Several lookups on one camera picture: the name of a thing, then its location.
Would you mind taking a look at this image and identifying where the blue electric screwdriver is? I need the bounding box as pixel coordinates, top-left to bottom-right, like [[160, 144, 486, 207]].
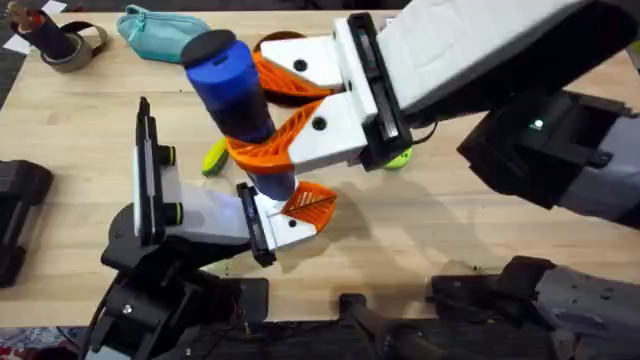
[[180, 28, 300, 202]]

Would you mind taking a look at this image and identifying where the yellow-green toy vegetable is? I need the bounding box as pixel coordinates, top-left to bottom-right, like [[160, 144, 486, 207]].
[[200, 137, 231, 178]]

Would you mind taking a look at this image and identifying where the black upright wrist plate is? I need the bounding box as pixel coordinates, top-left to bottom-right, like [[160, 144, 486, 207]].
[[132, 96, 169, 247]]

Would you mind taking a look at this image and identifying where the green disc with holes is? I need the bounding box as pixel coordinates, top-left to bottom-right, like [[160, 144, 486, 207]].
[[383, 147, 415, 172]]

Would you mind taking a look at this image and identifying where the teal zip bag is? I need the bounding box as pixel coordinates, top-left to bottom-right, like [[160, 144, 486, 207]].
[[116, 4, 212, 65]]

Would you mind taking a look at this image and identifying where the black box-shaped device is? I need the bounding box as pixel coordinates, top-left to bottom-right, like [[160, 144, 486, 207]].
[[0, 159, 54, 289]]

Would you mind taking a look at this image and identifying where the grey tape roll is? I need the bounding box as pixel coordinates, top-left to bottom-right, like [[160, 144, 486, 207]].
[[40, 20, 110, 75]]

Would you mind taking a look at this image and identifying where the black pouch with tools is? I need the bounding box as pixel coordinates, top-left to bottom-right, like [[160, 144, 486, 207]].
[[8, 2, 77, 62]]

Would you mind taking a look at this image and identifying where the white paper sheet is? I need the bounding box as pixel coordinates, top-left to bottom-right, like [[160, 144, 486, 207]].
[[1, 0, 69, 56]]

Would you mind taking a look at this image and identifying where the black knob with green ring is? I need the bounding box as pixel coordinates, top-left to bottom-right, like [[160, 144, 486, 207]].
[[162, 201, 185, 227], [158, 144, 178, 168]]

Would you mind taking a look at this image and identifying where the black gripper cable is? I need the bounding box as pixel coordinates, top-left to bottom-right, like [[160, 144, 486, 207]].
[[411, 121, 441, 148]]

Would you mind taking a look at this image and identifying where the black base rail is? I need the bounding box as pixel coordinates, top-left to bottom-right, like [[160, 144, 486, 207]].
[[169, 293, 556, 360]]

